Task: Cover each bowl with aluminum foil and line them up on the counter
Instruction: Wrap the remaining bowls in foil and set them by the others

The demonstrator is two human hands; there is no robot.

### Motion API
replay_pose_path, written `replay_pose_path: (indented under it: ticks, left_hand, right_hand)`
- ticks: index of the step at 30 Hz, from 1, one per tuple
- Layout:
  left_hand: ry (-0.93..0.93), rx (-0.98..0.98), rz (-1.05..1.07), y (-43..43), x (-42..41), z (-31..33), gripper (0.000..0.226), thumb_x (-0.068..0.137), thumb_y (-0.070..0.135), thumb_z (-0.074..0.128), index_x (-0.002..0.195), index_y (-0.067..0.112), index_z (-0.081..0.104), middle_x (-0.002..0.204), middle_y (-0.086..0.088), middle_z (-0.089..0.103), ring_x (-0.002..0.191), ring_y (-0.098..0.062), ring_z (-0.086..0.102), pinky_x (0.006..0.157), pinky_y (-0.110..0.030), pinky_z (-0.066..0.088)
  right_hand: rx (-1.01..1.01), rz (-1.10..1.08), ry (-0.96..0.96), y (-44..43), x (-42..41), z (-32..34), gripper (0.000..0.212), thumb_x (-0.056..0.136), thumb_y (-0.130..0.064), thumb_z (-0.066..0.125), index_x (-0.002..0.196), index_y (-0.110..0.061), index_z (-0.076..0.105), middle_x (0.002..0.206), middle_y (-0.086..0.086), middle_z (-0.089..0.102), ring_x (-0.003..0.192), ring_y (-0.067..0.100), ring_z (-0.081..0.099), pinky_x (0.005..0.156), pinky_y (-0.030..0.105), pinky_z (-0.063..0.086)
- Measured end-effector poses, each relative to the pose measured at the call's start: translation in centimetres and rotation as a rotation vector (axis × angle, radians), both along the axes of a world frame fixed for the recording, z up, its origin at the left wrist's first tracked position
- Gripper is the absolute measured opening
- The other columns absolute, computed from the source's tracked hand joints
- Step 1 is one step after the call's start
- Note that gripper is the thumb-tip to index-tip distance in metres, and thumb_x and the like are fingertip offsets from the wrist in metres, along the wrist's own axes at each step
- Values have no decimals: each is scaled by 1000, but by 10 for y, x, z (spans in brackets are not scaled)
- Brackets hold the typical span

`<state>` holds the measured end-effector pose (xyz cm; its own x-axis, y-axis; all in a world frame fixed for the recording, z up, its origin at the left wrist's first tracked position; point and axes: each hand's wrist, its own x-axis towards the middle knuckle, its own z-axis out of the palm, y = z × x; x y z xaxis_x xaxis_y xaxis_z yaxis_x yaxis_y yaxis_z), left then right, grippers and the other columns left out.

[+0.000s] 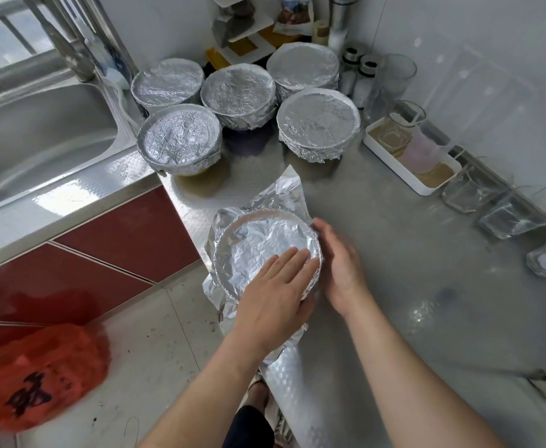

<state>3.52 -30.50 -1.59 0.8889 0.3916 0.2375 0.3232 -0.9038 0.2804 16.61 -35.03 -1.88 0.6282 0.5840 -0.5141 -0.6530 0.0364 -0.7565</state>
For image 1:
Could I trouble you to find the person's left hand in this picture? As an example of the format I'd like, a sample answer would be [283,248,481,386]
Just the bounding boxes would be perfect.
[231,247,319,360]

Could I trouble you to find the person's right hand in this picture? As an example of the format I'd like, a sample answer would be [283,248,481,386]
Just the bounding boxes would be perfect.
[312,217,372,318]

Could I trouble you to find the stack of aluminium foil sheets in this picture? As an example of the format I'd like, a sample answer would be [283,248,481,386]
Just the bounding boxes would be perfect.
[202,165,325,370]

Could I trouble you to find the foil-covered bowl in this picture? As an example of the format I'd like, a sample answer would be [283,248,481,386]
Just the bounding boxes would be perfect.
[137,103,224,177]
[131,57,205,113]
[200,63,278,133]
[275,86,362,164]

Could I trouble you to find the foil-wrapped bowl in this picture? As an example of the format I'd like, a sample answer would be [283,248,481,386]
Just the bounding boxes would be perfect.
[266,42,341,101]

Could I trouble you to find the person's left forearm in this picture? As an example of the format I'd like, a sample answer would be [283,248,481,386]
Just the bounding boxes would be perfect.
[137,340,288,448]

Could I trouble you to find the person's right forearm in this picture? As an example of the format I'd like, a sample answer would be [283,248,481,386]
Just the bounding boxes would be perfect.
[333,294,507,448]

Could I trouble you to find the person's left white shoe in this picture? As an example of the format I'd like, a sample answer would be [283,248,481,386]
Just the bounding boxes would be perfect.
[247,380,269,407]

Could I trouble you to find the person's white shoe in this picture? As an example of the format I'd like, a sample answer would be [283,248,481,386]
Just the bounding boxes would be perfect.
[271,410,297,448]
[247,380,269,407]

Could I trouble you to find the person's right white shoe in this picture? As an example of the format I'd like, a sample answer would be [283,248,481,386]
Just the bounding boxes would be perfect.
[271,410,297,448]

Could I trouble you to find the person's dark trousers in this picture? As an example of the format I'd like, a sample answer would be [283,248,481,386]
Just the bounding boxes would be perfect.
[221,404,276,448]

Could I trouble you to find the white rectangular tray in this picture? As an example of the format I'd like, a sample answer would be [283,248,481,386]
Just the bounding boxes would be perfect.
[363,116,463,197]

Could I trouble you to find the pink translucent cup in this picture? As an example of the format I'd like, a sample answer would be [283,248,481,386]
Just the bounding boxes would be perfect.
[400,126,450,175]

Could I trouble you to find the red kitchen cabinet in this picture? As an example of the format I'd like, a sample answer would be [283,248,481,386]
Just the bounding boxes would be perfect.
[0,186,201,355]

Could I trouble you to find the white shaker with black lid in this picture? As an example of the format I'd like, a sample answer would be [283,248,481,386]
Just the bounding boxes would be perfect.
[351,55,381,108]
[338,46,363,97]

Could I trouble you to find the red plastic bag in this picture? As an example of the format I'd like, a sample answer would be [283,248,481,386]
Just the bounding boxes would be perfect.
[0,324,111,435]

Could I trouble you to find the tall white steel-capped bottle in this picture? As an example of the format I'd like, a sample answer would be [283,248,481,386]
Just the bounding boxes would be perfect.
[327,0,361,54]

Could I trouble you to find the colourful snack packet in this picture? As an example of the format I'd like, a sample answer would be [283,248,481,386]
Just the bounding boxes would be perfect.
[275,0,314,38]

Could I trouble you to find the white corner shelf rack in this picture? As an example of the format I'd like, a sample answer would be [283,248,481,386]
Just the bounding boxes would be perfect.
[208,0,314,69]

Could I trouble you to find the white dish brush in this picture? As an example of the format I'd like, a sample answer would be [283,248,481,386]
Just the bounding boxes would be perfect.
[100,60,129,90]

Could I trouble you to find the stainless steel sink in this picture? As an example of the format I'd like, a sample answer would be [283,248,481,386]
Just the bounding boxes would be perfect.
[0,74,157,276]

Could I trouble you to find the steel faucet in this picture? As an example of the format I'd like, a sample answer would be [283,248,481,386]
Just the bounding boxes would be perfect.
[16,0,97,85]

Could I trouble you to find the metal window railing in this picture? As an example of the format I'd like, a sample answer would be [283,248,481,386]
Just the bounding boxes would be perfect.
[0,0,50,75]

